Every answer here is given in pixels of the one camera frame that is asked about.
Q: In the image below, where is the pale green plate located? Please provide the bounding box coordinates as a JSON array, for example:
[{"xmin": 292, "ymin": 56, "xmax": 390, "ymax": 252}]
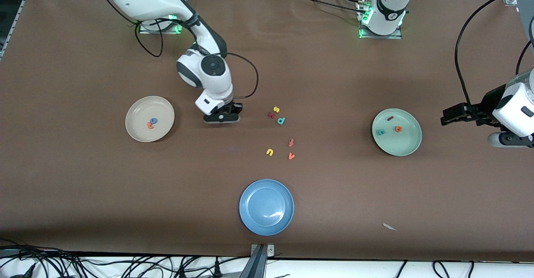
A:
[{"xmin": 371, "ymin": 108, "xmax": 423, "ymax": 157}]

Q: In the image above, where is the beige brown plate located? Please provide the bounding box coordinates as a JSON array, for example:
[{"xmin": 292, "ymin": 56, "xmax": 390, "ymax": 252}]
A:
[{"xmin": 125, "ymin": 96, "xmax": 175, "ymax": 143}]

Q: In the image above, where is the blue plate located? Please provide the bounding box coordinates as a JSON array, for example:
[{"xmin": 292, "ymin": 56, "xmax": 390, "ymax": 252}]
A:
[{"xmin": 239, "ymin": 179, "xmax": 295, "ymax": 236}]

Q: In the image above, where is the brown paper table cover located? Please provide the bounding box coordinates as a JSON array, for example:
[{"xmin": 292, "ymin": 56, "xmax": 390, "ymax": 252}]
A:
[{"xmin": 0, "ymin": 0, "xmax": 534, "ymax": 263}]

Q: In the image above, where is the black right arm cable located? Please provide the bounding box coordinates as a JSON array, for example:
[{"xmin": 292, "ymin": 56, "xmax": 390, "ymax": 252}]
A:
[{"xmin": 92, "ymin": 0, "xmax": 259, "ymax": 100}]

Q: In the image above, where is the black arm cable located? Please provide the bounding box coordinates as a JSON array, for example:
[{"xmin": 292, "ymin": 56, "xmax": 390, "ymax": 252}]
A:
[
  {"xmin": 455, "ymin": 0, "xmax": 534, "ymax": 107},
  {"xmin": 92, "ymin": 0, "xmax": 259, "ymax": 100}
]

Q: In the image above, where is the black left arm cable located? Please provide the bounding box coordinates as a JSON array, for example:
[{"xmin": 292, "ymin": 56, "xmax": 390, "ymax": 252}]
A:
[{"xmin": 455, "ymin": 0, "xmax": 534, "ymax": 107}]

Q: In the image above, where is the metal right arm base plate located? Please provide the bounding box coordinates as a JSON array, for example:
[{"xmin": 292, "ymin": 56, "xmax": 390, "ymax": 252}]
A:
[{"xmin": 138, "ymin": 15, "xmax": 184, "ymax": 35}]

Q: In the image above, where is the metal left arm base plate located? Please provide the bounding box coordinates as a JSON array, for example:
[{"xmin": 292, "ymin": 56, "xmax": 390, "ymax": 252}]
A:
[{"xmin": 358, "ymin": 0, "xmax": 403, "ymax": 40}]

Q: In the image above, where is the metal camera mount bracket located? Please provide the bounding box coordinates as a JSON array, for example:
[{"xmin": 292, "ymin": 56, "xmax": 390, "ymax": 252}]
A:
[{"xmin": 244, "ymin": 243, "xmax": 275, "ymax": 278}]

